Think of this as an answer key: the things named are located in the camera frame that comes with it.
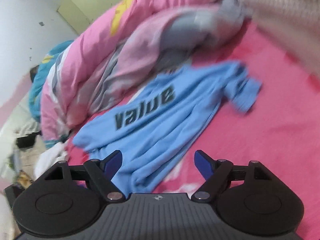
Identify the smartphone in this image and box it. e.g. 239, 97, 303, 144
15, 170, 33, 188

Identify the black cloth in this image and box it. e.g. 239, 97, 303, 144
15, 132, 42, 150

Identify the teal patterned quilt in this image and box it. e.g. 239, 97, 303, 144
29, 40, 75, 123

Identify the pink and white headboard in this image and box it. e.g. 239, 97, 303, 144
0, 80, 43, 180

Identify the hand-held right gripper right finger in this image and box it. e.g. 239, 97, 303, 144
191, 149, 272, 203

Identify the pink checked folded cloth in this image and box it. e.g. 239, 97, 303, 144
237, 0, 320, 78

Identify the pale green wardrobe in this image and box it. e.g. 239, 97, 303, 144
57, 0, 140, 35

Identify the blue t-shirt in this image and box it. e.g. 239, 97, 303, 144
72, 61, 262, 194

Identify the pink patterned quilt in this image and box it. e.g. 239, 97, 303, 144
40, 0, 253, 140

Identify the white fluffy blanket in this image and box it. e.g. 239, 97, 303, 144
15, 122, 40, 140

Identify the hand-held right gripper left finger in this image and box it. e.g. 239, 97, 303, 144
44, 150, 124, 203

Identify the white garment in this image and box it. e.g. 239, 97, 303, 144
34, 142, 70, 178

